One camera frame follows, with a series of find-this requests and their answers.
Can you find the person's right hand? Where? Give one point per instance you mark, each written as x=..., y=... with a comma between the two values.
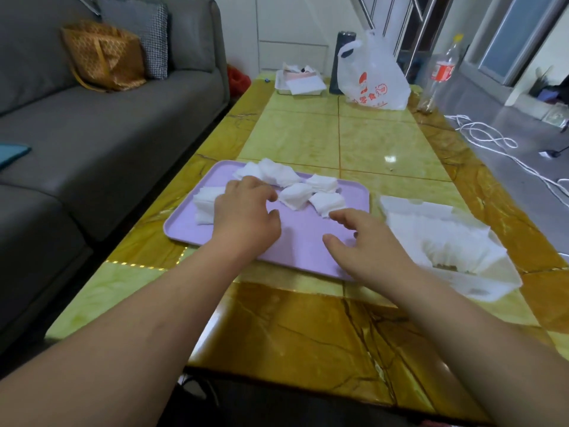
x=378, y=253

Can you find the person's left hand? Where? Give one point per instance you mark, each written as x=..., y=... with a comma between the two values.
x=242, y=222

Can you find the person's right thumb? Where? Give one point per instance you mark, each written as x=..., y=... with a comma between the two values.
x=338, y=246

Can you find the person's left thumb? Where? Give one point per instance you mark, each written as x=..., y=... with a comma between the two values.
x=275, y=219

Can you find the person's right forearm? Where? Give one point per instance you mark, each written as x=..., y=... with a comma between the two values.
x=480, y=351

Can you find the person's left forearm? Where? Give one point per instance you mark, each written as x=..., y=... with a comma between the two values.
x=133, y=333

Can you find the pile of white folded tissues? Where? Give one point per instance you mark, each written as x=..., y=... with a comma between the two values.
x=295, y=195

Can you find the purple plastic tray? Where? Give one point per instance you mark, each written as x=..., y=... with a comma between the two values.
x=302, y=235

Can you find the open white tissue packet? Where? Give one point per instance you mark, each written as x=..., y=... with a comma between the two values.
x=453, y=248

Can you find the white box with papers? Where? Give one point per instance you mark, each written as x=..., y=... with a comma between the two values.
x=301, y=79

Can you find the person's dark trousers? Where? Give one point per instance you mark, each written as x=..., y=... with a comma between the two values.
x=289, y=404

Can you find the white plastic bag red print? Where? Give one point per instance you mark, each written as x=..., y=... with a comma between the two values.
x=373, y=77

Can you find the dark cylindrical flask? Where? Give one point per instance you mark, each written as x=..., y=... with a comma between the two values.
x=340, y=57

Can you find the clear bottle red label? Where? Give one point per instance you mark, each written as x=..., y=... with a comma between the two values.
x=440, y=75

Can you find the grey fabric sofa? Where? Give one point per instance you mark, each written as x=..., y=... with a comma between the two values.
x=89, y=142

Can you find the checked grey cushion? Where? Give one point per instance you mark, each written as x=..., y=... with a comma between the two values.
x=146, y=31

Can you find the black power adapter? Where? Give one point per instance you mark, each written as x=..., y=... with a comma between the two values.
x=550, y=154

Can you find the metal railing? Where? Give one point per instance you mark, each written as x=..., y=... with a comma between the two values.
x=411, y=22

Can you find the orange patterned tote bag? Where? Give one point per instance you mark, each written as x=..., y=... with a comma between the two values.
x=104, y=55

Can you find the teal flat item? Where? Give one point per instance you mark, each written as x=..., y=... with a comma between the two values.
x=11, y=153

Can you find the glass door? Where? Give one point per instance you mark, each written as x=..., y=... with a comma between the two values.
x=511, y=35

